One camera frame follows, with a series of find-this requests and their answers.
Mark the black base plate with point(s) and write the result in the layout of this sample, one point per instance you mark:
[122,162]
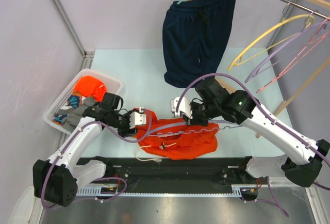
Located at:
[201,175]

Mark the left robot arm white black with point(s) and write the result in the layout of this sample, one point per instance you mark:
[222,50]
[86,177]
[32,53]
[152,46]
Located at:
[57,179]

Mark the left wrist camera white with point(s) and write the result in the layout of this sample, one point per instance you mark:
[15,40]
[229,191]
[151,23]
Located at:
[137,118]

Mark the aluminium frame post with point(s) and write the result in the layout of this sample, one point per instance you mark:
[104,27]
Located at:
[69,26]

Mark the purple notched hanger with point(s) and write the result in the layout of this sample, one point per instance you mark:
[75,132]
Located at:
[156,132]

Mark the yellow hanger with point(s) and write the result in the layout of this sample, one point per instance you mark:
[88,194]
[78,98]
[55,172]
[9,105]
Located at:
[240,59]

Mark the orange shorts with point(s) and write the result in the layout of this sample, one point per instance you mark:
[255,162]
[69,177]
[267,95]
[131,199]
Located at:
[178,147]

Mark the white laundry basket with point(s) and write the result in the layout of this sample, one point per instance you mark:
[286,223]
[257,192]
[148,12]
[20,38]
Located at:
[112,84]

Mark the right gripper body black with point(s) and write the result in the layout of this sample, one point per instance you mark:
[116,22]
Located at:
[201,113]

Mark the grey garment in basket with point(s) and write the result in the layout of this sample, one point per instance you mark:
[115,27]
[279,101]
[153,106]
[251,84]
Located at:
[73,118]

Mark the pink hanger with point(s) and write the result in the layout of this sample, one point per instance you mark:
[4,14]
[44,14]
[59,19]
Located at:
[313,42]

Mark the white cable duct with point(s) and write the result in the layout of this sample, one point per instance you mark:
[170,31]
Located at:
[104,191]

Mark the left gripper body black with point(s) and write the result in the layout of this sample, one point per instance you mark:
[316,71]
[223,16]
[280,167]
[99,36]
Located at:
[123,125]

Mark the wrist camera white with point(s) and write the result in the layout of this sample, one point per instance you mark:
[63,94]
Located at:
[181,109]
[137,118]

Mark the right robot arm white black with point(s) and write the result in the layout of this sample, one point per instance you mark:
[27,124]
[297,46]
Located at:
[302,160]

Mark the wooden clothes rack frame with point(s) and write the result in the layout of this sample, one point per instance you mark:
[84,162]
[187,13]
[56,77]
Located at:
[307,82]

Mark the blue patterned garment in basket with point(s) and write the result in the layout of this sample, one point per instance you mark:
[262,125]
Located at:
[74,101]

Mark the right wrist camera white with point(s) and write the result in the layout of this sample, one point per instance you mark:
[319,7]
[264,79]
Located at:
[181,109]

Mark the navy blue shorts hanging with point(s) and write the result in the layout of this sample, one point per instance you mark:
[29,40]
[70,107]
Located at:
[195,35]

